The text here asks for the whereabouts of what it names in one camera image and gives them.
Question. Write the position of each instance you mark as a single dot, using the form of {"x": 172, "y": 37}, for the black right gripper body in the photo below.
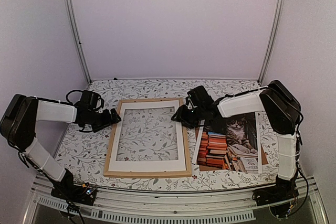
{"x": 192, "y": 118}

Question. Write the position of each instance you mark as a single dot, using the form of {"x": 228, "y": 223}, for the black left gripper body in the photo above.
{"x": 97, "y": 121}

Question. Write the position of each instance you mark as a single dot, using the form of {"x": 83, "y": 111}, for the brown frame backing board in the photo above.
{"x": 212, "y": 152}

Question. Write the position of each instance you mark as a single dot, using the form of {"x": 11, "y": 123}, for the light wooden picture frame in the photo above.
{"x": 187, "y": 142}

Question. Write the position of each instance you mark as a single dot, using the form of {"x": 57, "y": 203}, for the cat photo white border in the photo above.
{"x": 181, "y": 142}

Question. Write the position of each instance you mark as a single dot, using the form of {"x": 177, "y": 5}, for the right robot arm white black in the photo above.
{"x": 284, "y": 115}

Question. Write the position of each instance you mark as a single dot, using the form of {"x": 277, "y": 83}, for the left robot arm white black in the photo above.
{"x": 18, "y": 126}

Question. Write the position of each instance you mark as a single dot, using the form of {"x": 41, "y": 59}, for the floral patterned table cover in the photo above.
{"x": 84, "y": 154}

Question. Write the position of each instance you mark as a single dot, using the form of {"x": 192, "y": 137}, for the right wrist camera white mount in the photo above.
{"x": 189, "y": 103}

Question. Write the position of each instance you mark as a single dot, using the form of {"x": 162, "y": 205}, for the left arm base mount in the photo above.
{"x": 67, "y": 190}

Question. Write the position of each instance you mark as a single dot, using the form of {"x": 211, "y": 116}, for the front aluminium rail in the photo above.
{"x": 114, "y": 205}

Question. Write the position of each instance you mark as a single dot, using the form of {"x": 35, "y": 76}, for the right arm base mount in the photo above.
{"x": 282, "y": 190}

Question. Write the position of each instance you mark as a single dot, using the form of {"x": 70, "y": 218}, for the left aluminium corner post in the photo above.
{"x": 77, "y": 40}

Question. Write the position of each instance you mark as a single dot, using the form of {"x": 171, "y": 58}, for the aluminium corner post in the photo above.
{"x": 271, "y": 41}
{"x": 77, "y": 40}

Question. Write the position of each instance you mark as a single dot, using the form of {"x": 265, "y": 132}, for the right aluminium corner post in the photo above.
{"x": 271, "y": 41}

